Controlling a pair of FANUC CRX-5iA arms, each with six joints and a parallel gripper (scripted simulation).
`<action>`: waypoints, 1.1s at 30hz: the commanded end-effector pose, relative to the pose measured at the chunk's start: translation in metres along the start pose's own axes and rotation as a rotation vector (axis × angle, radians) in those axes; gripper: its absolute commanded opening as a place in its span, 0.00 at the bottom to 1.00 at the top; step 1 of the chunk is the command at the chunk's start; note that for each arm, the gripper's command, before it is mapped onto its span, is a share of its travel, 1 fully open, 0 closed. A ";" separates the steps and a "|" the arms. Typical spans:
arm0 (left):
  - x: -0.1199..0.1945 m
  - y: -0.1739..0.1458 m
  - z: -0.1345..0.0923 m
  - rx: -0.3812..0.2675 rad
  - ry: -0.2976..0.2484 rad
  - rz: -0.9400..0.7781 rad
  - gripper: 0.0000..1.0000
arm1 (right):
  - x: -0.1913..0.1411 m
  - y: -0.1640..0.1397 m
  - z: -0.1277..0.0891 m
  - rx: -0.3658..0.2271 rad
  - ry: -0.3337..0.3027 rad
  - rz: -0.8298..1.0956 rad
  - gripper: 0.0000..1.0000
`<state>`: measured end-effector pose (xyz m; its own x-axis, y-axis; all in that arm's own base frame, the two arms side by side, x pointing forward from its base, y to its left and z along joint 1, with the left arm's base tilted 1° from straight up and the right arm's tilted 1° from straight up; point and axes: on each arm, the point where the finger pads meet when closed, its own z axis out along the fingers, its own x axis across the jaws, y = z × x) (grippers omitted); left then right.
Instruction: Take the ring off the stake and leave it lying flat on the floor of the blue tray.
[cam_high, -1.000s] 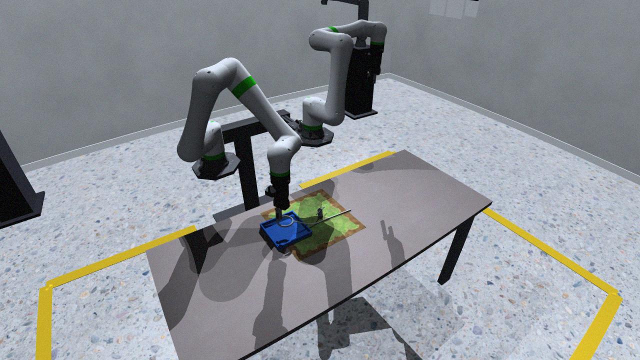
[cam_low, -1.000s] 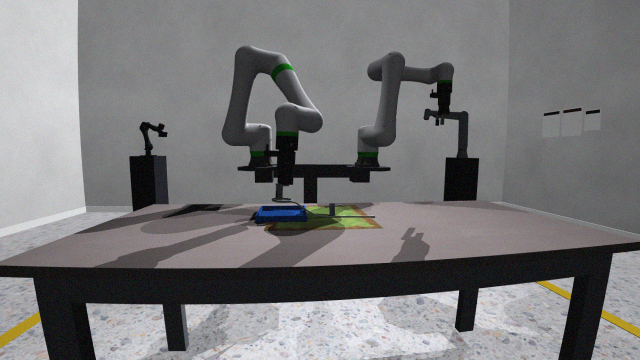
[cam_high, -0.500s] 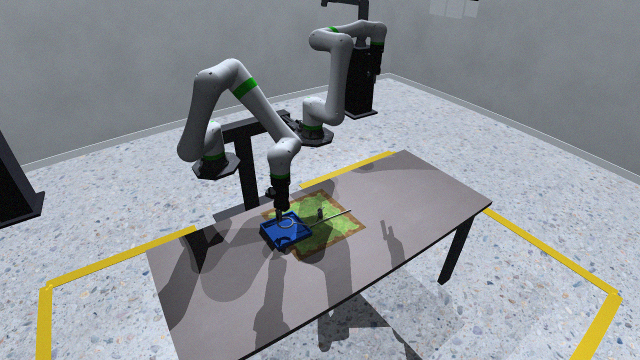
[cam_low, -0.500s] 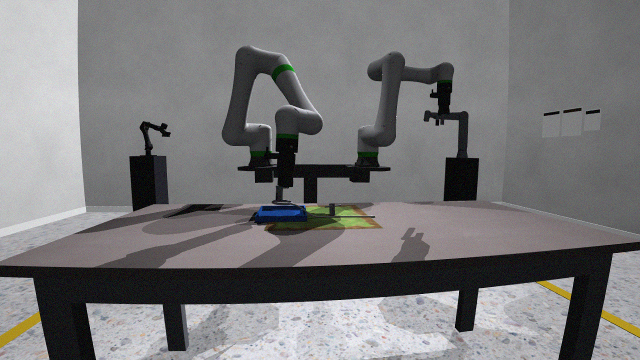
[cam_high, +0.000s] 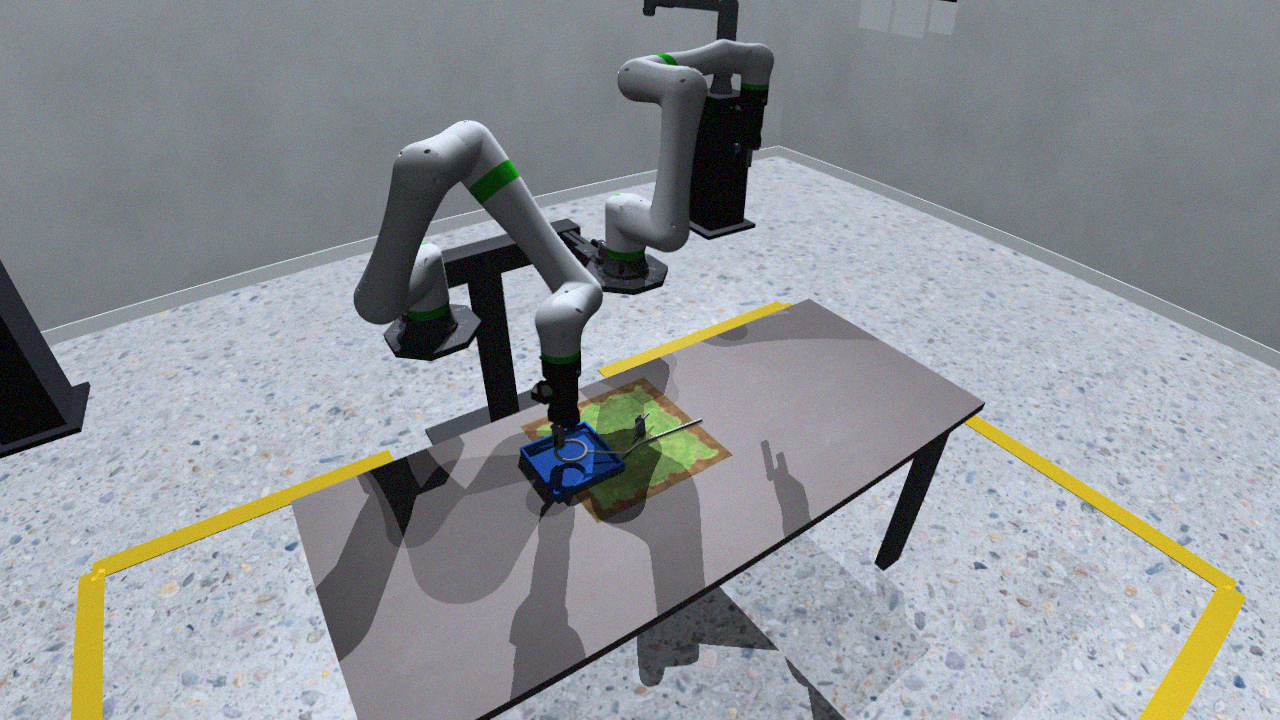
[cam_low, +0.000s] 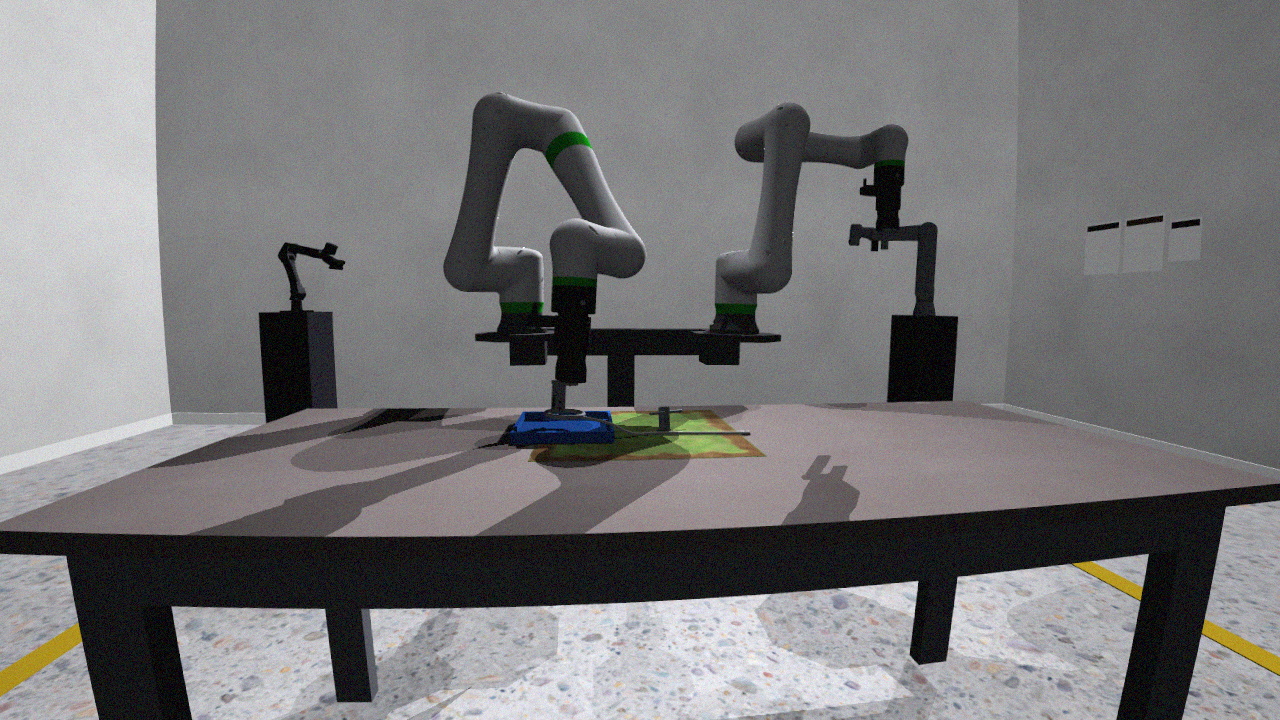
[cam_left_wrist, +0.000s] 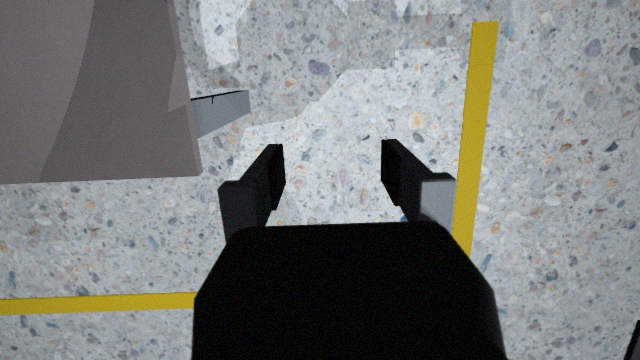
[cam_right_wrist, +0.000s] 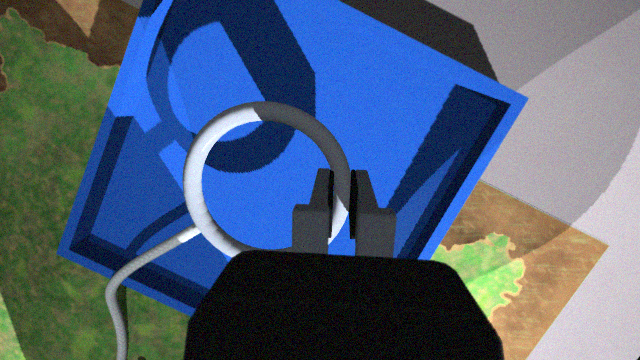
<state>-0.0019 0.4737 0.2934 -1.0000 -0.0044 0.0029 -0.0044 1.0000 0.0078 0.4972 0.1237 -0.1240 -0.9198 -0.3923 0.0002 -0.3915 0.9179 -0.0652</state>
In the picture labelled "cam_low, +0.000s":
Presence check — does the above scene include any blue tray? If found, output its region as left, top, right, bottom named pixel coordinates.
left=509, top=411, right=614, bottom=445

